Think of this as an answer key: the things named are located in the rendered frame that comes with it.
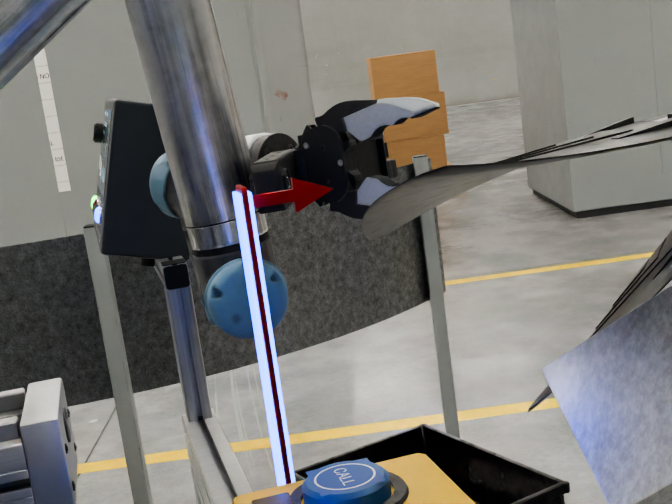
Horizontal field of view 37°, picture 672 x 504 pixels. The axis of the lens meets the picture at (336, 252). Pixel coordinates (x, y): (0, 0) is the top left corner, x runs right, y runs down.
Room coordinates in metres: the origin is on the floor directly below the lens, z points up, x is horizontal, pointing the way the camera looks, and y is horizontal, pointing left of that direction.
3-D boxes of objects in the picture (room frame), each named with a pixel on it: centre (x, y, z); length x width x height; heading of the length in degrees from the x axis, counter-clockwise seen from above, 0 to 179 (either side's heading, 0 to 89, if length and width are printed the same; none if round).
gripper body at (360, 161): (0.97, 0.00, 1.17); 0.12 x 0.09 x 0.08; 51
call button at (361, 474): (0.43, 0.01, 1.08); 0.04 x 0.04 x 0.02
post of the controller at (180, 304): (1.19, 0.19, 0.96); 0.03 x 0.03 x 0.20; 14
